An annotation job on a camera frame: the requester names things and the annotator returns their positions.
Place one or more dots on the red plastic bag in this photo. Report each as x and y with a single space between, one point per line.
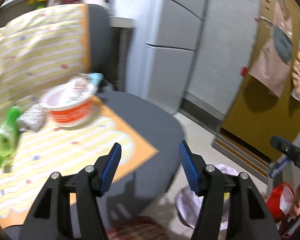
280 201

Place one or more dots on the brown hanging paper bag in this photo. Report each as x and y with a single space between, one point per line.
272 66

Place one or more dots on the grey white refrigerator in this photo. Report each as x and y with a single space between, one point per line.
165 40

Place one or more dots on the green tea bottle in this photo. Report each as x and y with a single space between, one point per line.
9 137

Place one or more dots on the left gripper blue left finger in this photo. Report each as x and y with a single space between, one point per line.
90 183

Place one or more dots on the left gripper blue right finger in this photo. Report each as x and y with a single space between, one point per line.
210 183

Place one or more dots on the yellow striped dotted cloth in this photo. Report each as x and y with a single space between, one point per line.
16 51

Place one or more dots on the trash bin with white bag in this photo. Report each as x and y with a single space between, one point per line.
188 205

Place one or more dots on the person's right hand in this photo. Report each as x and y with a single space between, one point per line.
298 202

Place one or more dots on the orange instant noodle bowl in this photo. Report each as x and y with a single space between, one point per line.
70 104

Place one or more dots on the grey office chair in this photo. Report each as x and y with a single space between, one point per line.
140 119

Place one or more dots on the yellow wooden door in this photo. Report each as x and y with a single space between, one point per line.
256 114

